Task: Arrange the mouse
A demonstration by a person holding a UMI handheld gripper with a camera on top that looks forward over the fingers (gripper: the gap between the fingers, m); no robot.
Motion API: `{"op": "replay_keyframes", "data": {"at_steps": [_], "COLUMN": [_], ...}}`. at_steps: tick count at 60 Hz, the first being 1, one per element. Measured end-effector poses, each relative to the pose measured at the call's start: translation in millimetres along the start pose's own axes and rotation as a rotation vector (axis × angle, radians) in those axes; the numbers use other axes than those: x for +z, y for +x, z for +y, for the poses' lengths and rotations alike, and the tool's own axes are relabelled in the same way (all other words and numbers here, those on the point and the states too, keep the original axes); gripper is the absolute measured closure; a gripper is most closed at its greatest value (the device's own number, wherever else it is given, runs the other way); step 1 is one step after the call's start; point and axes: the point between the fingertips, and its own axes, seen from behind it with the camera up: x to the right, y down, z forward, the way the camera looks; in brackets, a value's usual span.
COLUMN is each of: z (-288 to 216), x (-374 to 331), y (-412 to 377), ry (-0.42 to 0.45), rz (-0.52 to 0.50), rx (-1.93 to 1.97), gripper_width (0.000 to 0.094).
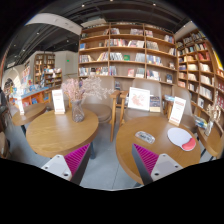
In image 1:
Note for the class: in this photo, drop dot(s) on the grey computer mouse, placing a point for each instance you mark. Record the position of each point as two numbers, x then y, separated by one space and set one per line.
145 137

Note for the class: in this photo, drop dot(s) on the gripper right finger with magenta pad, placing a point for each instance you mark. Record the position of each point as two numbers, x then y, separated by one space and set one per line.
152 166

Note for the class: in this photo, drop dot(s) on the large wooden bookshelf centre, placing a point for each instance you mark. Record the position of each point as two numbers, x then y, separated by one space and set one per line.
128 50

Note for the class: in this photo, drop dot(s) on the white sign card table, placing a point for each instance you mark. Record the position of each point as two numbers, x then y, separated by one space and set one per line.
177 111
58 101

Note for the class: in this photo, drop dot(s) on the small round table far left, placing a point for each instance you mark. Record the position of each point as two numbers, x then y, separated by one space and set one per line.
31 112

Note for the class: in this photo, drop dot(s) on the wooden bookshelf right side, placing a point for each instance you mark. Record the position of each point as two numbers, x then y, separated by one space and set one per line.
198 72

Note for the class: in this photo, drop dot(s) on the white sign card right table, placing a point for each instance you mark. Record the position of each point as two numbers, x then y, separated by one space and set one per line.
177 111

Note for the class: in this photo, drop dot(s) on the glass vase with dried flowers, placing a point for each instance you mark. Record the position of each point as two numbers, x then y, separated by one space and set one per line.
77 90

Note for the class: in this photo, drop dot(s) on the brown armchair centre right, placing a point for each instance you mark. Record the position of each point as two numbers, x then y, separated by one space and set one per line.
154 87

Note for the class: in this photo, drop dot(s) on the white sign card left table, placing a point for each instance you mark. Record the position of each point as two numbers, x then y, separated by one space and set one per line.
58 101

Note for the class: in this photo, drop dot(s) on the brown armchair centre left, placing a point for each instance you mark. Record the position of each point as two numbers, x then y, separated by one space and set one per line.
104 108

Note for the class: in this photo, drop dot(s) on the round wooden table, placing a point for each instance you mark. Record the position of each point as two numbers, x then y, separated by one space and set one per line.
158 128
51 134

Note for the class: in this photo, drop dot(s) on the distant wooden bookshelf left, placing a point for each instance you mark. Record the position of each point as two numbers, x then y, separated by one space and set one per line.
45 72

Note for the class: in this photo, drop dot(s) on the round wooden table right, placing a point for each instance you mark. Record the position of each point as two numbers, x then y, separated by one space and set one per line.
158 128

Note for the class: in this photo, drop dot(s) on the glass vase far right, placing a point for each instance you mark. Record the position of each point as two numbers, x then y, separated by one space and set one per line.
214 116

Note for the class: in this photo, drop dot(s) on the round table far right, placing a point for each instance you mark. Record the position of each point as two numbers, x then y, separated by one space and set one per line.
214 142

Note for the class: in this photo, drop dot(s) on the round wooden table left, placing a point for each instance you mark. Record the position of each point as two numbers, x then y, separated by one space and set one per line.
51 134

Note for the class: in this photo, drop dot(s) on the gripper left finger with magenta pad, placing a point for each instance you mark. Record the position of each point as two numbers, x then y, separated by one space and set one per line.
70 167

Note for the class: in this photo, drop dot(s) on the orange display counter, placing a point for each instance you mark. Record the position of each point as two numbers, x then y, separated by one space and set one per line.
34 97

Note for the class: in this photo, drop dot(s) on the book on chair seat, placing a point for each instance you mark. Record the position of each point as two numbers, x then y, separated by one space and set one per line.
155 104

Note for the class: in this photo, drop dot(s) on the white mouse pad red rest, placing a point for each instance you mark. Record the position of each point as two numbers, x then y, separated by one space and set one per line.
181 138

